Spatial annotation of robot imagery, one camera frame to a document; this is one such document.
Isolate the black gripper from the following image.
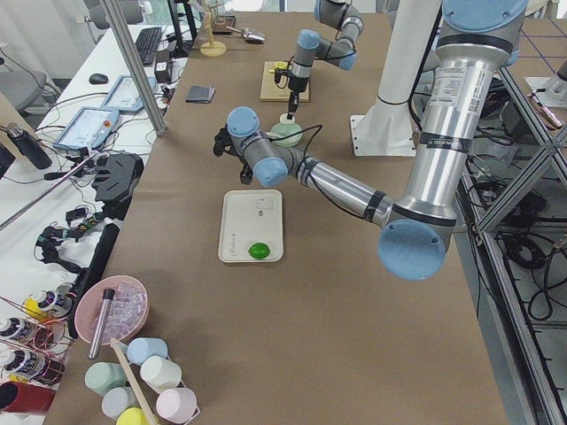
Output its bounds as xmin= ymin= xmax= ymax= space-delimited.
xmin=240 ymin=158 xmax=253 ymax=184
xmin=286 ymin=74 xmax=308 ymax=119

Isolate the white steamed bun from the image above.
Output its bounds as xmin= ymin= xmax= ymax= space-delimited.
xmin=279 ymin=113 xmax=296 ymax=125

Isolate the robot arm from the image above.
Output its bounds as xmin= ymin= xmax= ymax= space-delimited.
xmin=214 ymin=1 xmax=526 ymax=281
xmin=287 ymin=1 xmax=364 ymax=119

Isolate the light green bowl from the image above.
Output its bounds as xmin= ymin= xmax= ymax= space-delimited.
xmin=270 ymin=123 xmax=302 ymax=148

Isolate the pink bowl with ice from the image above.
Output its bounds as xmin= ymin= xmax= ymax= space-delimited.
xmin=74 ymin=275 xmax=150 ymax=345

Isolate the metal tube in bowl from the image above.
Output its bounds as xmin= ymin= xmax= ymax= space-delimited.
xmin=88 ymin=289 xmax=116 ymax=360

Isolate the bamboo cutting board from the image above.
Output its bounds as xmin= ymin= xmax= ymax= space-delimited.
xmin=260 ymin=61 xmax=291 ymax=102

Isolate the beige rabbit tray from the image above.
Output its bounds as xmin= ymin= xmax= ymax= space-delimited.
xmin=218 ymin=189 xmax=284 ymax=263

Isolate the green lime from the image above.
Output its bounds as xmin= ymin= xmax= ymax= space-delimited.
xmin=248 ymin=242 xmax=271 ymax=259

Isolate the metal scoop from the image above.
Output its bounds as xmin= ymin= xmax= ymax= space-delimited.
xmin=228 ymin=27 xmax=266 ymax=44

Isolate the folded grey cloth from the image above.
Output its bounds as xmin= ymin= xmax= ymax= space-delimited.
xmin=185 ymin=85 xmax=216 ymax=104

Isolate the wooden mug tree stand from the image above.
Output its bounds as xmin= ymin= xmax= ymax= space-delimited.
xmin=190 ymin=1 xmax=227 ymax=58

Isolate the black tray with glasses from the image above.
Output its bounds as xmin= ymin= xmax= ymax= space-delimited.
xmin=213 ymin=15 xmax=236 ymax=35

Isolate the teach pendant far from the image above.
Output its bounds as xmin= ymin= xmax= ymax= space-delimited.
xmin=101 ymin=75 xmax=144 ymax=113

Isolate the teach pendant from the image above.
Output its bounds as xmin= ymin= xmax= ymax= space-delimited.
xmin=53 ymin=107 xmax=120 ymax=151
xmin=101 ymin=75 xmax=144 ymax=113

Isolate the black keyboard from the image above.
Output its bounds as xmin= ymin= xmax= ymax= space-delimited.
xmin=135 ymin=27 xmax=162 ymax=66

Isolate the teach pendant near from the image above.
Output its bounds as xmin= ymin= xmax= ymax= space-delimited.
xmin=53 ymin=107 xmax=120 ymax=151

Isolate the black computer mouse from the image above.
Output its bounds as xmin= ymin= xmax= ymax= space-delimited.
xmin=89 ymin=73 xmax=109 ymax=85

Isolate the blue cup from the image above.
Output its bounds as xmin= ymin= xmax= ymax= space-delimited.
xmin=127 ymin=337 xmax=168 ymax=366

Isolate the white cup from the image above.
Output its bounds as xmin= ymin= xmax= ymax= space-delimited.
xmin=140 ymin=356 xmax=182 ymax=394

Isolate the black water bottle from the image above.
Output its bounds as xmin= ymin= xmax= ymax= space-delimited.
xmin=1 ymin=123 xmax=52 ymax=170

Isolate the pink cup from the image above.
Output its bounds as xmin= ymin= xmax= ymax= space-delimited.
xmin=156 ymin=388 xmax=198 ymax=424

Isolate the green cup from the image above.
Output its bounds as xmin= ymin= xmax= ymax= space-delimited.
xmin=84 ymin=362 xmax=127 ymax=397

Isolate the grey cup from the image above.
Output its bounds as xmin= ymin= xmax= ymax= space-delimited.
xmin=101 ymin=387 xmax=138 ymax=421

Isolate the yellow cup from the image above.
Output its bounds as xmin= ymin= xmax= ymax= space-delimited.
xmin=116 ymin=407 xmax=150 ymax=425

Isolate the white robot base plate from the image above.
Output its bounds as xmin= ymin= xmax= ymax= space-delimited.
xmin=350 ymin=98 xmax=416 ymax=157

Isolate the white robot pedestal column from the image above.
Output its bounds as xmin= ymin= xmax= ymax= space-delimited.
xmin=377 ymin=0 xmax=441 ymax=106

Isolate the aluminium frame post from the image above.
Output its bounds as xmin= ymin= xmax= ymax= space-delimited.
xmin=100 ymin=0 xmax=167 ymax=136

